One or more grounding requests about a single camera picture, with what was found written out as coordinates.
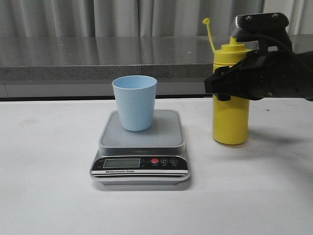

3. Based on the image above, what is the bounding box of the grey pleated curtain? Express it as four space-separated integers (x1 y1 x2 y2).
0 0 313 38

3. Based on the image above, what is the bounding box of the grey stone counter ledge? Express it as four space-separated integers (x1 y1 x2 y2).
0 34 313 83

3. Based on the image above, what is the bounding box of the yellow squeeze bottle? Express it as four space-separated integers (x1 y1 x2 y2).
202 18 250 145

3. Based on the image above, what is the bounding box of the light blue plastic cup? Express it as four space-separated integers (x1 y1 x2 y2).
112 75 157 131

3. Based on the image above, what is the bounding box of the silver electronic kitchen scale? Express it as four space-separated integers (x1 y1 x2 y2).
89 110 191 185

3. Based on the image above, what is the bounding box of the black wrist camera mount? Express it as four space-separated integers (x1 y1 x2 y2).
231 12 292 51

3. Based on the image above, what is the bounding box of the black camera cable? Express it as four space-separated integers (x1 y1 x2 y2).
236 34 313 74

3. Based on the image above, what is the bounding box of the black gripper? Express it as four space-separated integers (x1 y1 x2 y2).
204 51 313 101

